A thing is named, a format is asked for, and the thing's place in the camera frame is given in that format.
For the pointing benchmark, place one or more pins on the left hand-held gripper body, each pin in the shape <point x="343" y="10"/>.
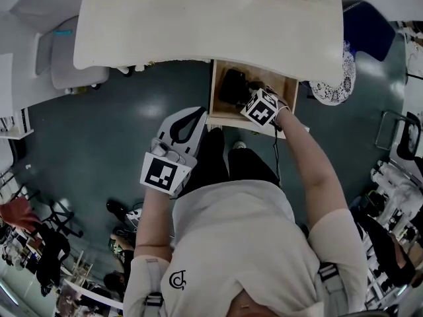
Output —
<point x="158" y="173"/>

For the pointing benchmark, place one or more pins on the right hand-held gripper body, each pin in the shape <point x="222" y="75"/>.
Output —
<point x="262" y="111"/>

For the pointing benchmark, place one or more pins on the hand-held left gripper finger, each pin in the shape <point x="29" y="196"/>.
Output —
<point x="165" y="129"/>
<point x="200" y="134"/>

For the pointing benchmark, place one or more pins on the large cream wooden drawer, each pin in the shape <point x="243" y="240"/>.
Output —
<point x="224" y="111"/>

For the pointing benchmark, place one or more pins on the black pouch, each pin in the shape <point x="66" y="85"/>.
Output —
<point x="233" y="86"/>

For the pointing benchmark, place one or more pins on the person's right forearm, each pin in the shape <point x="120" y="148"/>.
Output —
<point x="310" y="167"/>

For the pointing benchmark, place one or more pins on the person's left forearm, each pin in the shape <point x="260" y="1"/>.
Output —
<point x="153" y="223"/>

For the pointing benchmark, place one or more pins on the white desk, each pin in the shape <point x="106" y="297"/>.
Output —
<point x="205" y="21"/>

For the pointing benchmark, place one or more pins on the person's black trousers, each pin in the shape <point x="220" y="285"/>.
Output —
<point x="211" y="163"/>

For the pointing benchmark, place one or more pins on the person's right white shoe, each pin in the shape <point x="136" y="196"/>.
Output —
<point x="239" y="144"/>

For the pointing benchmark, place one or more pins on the black glossy object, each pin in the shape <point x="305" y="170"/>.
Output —
<point x="116" y="206"/>

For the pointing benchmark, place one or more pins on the person's white shirt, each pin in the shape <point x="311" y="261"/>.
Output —
<point x="238" y="249"/>

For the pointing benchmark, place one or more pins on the grey office chair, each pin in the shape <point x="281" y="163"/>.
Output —
<point x="72" y="64"/>

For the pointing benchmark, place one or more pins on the black office chair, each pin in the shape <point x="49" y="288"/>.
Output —
<point x="54" y="246"/>

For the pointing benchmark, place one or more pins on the dark blue chair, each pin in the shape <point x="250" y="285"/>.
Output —
<point x="370" y="28"/>

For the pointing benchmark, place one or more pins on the red cloth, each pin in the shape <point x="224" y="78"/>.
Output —
<point x="20" y="213"/>

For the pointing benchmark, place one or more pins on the white shelf unit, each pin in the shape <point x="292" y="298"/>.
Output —
<point x="13" y="104"/>

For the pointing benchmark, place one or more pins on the metal frame chair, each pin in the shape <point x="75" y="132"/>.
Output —
<point x="403" y="134"/>

